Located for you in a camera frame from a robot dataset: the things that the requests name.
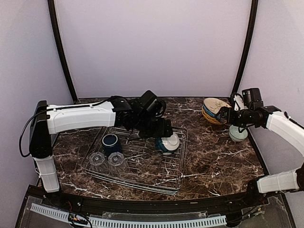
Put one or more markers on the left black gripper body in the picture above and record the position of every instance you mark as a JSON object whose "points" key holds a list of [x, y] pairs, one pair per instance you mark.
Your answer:
{"points": [[148, 128]]}

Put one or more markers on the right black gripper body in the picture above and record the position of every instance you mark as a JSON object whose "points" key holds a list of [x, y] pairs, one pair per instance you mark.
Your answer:
{"points": [[236, 119]]}

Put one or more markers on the white green patterned bowl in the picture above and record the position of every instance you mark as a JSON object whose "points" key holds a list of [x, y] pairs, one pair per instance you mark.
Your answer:
{"points": [[237, 134]]}

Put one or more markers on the teal and white bowl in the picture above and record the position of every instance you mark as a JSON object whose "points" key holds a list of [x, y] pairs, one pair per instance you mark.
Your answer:
{"points": [[167, 145]]}

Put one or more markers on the yellow polka dot plate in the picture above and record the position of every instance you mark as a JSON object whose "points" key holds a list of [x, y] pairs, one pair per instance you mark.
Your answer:
{"points": [[204, 113]]}

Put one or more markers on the large beige plate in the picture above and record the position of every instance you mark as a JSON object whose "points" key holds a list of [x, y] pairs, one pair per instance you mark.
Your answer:
{"points": [[214, 105]]}

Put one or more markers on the dark blue ceramic mug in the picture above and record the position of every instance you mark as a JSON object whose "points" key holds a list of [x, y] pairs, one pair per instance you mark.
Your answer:
{"points": [[111, 144]]}

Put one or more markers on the clear glass cup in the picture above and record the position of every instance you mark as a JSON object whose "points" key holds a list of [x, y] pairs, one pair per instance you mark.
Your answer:
{"points": [[98, 162], [117, 163]]}

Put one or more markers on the blue polka dot plate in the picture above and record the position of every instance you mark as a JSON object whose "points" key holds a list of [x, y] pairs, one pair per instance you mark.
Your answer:
{"points": [[207, 111]]}

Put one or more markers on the yellow plate with white rings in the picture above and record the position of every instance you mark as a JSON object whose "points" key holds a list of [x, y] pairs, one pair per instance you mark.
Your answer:
{"points": [[214, 121]]}

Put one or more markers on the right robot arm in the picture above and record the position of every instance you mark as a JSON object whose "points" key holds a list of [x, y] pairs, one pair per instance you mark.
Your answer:
{"points": [[253, 112]]}

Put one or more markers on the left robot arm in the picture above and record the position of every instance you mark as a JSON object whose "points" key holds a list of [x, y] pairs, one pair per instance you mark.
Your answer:
{"points": [[144, 114]]}

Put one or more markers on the wire dish rack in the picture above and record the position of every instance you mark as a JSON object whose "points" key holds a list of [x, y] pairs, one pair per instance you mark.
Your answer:
{"points": [[147, 168]]}

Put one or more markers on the black front rail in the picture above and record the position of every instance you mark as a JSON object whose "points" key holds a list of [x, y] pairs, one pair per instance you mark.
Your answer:
{"points": [[230, 205]]}

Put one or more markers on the right black frame post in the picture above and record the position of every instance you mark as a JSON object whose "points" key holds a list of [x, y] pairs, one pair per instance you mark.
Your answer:
{"points": [[247, 44]]}

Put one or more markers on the black frame post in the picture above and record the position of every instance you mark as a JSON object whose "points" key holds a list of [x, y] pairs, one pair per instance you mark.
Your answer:
{"points": [[247, 44], [60, 49]]}

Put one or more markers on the white slotted cable duct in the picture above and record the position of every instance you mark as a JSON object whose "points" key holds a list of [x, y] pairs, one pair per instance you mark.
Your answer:
{"points": [[120, 220]]}

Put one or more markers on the left black frame post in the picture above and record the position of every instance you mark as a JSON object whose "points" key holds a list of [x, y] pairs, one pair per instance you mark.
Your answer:
{"points": [[60, 49]]}

